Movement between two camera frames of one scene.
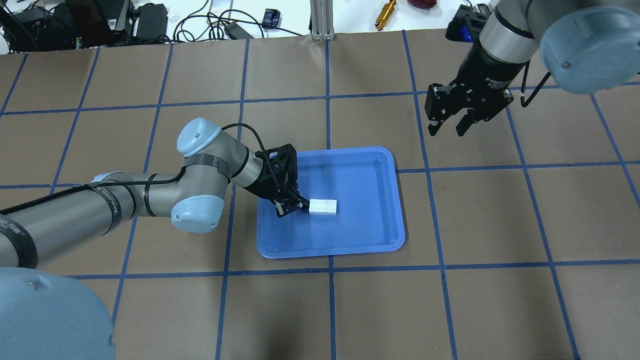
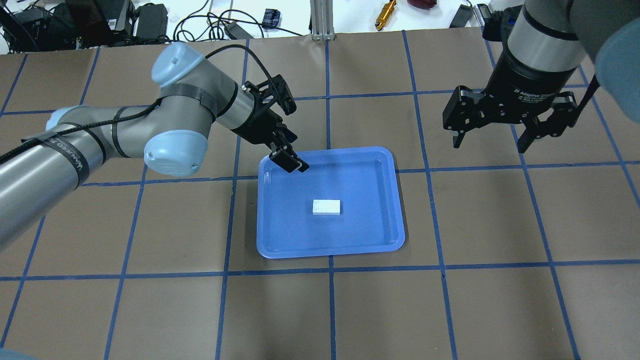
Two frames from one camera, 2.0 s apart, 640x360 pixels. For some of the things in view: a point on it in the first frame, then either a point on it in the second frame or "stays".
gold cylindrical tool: x=386 y=13 stays
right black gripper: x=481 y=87 -> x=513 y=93
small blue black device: x=271 y=18 stays
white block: x=319 y=206 stays
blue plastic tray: x=364 y=182 stays
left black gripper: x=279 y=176 -> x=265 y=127
